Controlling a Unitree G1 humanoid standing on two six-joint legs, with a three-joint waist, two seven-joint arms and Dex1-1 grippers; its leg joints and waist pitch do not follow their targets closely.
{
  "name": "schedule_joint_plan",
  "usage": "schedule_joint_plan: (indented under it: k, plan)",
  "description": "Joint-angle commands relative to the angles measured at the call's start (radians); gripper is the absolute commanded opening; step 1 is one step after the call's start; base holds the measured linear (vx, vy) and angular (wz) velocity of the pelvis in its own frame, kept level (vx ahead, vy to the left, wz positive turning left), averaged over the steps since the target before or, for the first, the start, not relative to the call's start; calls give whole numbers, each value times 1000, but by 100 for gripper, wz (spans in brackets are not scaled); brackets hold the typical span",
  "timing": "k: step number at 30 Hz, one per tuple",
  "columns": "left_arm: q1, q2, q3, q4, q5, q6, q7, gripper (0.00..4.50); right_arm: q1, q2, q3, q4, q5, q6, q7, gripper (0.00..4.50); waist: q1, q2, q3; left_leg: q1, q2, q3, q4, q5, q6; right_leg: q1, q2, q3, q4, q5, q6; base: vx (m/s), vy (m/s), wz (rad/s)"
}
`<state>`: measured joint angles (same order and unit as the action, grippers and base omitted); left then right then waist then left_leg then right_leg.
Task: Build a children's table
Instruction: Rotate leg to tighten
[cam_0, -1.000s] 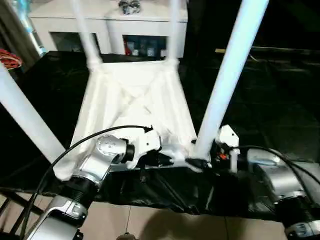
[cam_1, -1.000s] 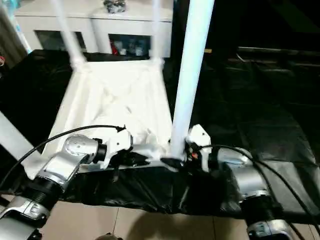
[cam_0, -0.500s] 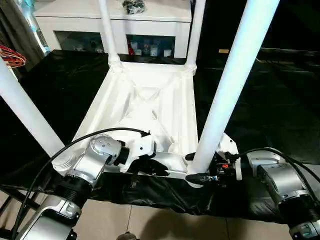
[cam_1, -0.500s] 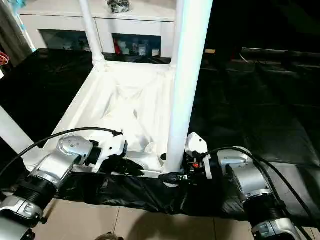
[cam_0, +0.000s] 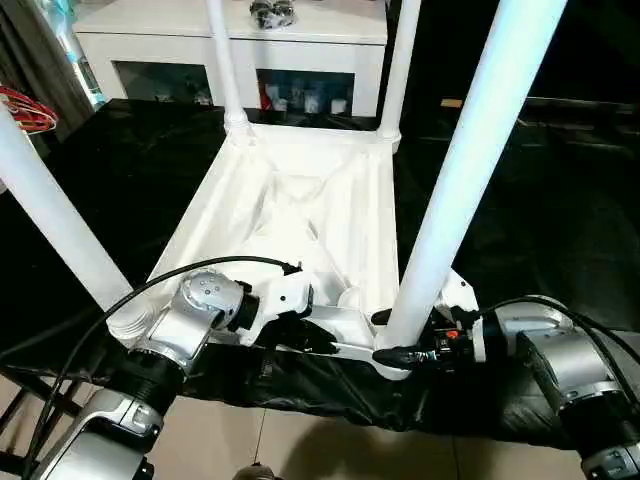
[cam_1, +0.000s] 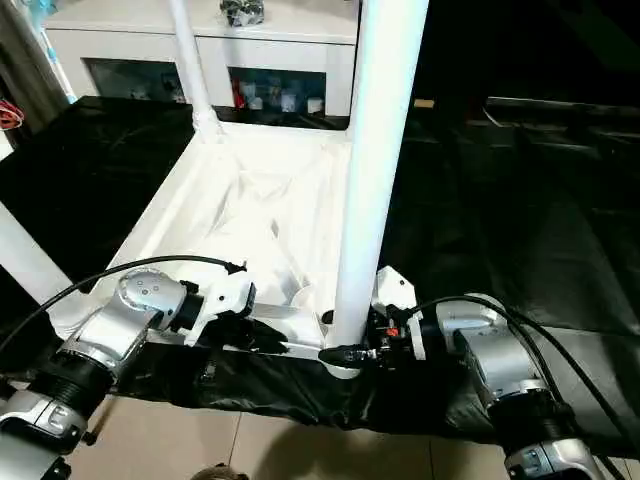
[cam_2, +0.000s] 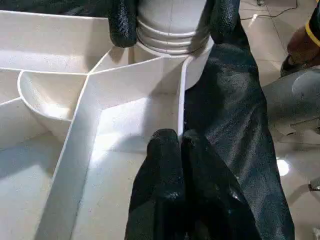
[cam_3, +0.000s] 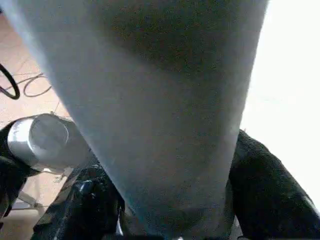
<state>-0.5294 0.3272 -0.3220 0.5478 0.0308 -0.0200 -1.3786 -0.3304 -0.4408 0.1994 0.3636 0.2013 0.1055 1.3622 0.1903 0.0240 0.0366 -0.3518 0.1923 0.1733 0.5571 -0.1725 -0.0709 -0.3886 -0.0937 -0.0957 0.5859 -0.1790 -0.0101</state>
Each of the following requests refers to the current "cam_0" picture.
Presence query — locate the white plastic table top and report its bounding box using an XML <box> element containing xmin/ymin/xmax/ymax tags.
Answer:
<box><xmin>105</xmin><ymin>125</ymin><xmax>413</xmax><ymax>381</ymax></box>

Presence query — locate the white plastic table leg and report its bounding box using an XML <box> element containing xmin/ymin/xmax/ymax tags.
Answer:
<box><xmin>205</xmin><ymin>0</ymin><xmax>254</xmax><ymax>138</ymax></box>
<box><xmin>376</xmin><ymin>0</ymin><xmax>569</xmax><ymax>353</ymax></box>
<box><xmin>377</xmin><ymin>0</ymin><xmax>422</xmax><ymax>148</ymax></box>
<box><xmin>0</xmin><ymin>100</ymin><xmax>153</xmax><ymax>343</ymax></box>

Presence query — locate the black work mat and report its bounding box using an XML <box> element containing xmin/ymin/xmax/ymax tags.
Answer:
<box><xmin>0</xmin><ymin>98</ymin><xmax>640</xmax><ymax>441</ymax></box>

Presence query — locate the black flat bar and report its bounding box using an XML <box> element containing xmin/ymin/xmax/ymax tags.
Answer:
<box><xmin>518</xmin><ymin>94</ymin><xmax>640</xmax><ymax>117</ymax></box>

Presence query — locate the white glass-door cabinet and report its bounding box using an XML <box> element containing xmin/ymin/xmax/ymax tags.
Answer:
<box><xmin>75</xmin><ymin>0</ymin><xmax>389</xmax><ymax>117</ymax></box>

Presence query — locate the gray metal parts pile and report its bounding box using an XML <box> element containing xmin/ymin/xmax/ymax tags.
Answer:
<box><xmin>250</xmin><ymin>0</ymin><xmax>297</xmax><ymax>29</ymax></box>

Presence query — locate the black folding table frame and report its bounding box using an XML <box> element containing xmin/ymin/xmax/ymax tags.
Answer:
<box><xmin>0</xmin><ymin>370</ymin><xmax>83</xmax><ymax>477</ymax></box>

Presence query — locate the red cable bundle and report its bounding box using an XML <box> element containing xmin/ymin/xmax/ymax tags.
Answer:
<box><xmin>0</xmin><ymin>85</ymin><xmax>59</xmax><ymax>134</ymax></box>

